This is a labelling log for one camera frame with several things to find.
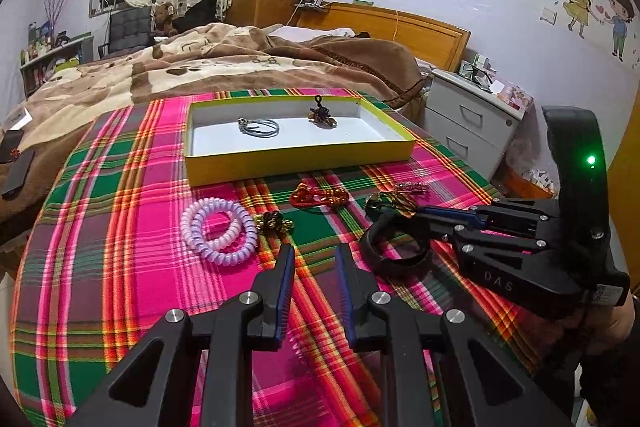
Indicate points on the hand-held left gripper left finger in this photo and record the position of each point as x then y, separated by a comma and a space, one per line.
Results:
286, 287

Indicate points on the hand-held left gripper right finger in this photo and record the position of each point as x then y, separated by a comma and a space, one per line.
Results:
345, 287

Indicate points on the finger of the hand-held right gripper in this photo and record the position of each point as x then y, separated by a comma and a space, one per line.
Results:
457, 216
465, 237

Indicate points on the black wristband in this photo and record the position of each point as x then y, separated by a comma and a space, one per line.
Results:
395, 264

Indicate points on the metal leaf hair clip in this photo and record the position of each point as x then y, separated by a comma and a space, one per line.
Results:
410, 188

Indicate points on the small gold charm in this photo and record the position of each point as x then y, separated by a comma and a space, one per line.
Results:
287, 226

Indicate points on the red beaded knot ornament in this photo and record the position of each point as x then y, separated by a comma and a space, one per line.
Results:
302, 196

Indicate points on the yellow cardboard box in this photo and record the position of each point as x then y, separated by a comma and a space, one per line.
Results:
300, 167

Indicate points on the person's right forearm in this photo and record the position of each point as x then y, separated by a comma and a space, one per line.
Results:
610, 382

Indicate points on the person's right hand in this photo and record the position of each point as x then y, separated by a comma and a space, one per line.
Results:
625, 319

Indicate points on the white nightstand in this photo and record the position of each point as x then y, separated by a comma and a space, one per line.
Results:
470, 122

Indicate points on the pink box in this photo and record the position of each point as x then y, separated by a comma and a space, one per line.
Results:
515, 97

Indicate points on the black eyeglasses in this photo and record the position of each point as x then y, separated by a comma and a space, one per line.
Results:
472, 72

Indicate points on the brown beaded pendant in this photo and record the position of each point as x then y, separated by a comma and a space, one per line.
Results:
322, 116

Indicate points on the plaid tablecloth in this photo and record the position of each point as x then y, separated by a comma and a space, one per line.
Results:
150, 187

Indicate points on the wooden bed headboard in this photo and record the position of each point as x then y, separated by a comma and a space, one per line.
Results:
425, 37

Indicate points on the white bed sheet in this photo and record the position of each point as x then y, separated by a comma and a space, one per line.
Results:
305, 33

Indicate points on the brown patterned blanket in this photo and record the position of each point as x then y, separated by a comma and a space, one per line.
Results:
175, 67

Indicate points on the power strip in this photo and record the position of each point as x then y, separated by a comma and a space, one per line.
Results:
312, 3

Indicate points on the black cloth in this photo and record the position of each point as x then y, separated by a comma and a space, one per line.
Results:
200, 12

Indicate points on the black flat case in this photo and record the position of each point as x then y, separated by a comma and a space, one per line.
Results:
19, 177

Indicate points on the brown teddy bear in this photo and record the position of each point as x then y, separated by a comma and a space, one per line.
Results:
162, 17

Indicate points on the dark grey chair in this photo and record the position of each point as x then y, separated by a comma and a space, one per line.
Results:
130, 29

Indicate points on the black phone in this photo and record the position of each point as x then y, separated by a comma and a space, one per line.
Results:
11, 147

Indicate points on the white card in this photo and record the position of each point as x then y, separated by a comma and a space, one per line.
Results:
15, 119

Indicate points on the cluttered shelf desk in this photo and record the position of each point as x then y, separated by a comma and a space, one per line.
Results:
55, 57

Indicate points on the purple dried flower branches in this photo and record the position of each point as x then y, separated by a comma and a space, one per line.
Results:
57, 2

